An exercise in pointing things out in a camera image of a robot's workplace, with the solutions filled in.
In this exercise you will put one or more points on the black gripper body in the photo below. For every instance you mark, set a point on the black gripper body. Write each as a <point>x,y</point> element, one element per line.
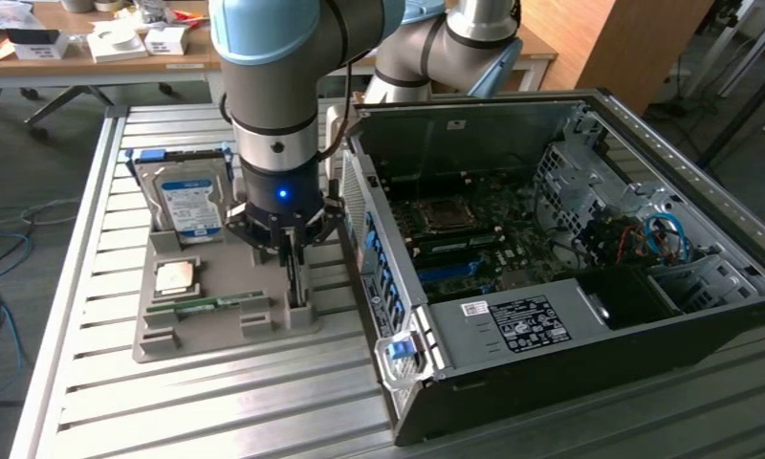
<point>280,191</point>

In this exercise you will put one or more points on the black nvidia graphics card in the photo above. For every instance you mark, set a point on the black nvidia graphics card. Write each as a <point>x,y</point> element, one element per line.
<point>296,282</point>

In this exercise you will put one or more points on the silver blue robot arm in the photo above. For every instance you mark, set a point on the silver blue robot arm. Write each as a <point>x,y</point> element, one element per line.
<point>274,72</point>

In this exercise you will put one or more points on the grey plastic parts rack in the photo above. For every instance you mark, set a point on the grey plastic parts rack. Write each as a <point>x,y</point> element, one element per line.
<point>230,277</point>

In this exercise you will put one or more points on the hard disk in blue caddy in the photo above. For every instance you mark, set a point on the hard disk in blue caddy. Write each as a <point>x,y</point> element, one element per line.
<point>188,201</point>

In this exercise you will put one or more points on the silver CPU chip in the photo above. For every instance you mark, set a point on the silver CPU chip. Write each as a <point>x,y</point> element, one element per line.
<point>175,277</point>

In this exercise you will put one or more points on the green RAM stick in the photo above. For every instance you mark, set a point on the green RAM stick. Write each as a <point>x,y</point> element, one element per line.
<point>198,303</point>

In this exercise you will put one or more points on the metal CPU socket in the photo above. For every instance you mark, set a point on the metal CPU socket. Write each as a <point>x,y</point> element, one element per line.
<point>447,212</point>

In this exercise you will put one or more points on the installed black RAM stick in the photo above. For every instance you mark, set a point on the installed black RAM stick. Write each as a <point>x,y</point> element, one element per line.
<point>459,244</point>

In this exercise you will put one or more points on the blue expansion slot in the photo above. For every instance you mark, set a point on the blue expansion slot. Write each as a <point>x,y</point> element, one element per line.
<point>447,273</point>

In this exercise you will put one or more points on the green motherboard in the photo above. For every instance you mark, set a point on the green motherboard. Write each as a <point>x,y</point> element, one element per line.
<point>510,225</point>

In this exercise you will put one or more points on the blue case release latch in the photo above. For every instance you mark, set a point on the blue case release latch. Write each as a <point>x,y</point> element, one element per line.
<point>402,350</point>

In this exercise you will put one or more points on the grey power supply unit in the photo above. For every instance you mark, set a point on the grey power supply unit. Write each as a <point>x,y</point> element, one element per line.
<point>484,334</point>

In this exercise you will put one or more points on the small white labelled box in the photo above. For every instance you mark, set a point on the small white labelled box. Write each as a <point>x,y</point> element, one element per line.
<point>166,43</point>

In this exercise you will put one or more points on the white flat box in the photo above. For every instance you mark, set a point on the white flat box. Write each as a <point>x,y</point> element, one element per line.
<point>118,55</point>

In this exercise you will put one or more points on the white tape roll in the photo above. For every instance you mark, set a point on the white tape roll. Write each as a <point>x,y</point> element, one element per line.
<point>127,42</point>

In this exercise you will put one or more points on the perforated metal drive cage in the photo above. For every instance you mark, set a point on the perforated metal drive cage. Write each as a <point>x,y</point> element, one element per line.
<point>580,186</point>

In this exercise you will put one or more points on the wooden desk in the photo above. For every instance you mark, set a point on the wooden desk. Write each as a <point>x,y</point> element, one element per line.
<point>539,50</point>
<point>70,67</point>

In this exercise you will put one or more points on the beige tape roll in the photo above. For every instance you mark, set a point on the beige tape roll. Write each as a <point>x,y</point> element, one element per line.
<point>110,5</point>

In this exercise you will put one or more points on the black and white open box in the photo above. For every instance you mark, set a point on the black and white open box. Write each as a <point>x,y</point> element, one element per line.
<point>38,50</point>

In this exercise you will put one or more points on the black grey open PC case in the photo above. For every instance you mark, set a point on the black grey open PC case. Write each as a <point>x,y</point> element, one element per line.
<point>548,382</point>

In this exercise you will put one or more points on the grey metal cup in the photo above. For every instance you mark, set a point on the grey metal cup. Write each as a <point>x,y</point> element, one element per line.
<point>78,5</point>

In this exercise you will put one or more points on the wooden cabinet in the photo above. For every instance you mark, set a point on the wooden cabinet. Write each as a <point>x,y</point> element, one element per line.
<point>612,48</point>

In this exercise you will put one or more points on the clear plastic bag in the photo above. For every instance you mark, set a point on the clear plastic bag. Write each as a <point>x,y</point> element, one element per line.
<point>0,14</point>

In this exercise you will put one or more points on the grey metal disk bay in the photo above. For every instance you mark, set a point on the grey metal disk bay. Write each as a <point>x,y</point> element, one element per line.
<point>708,287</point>

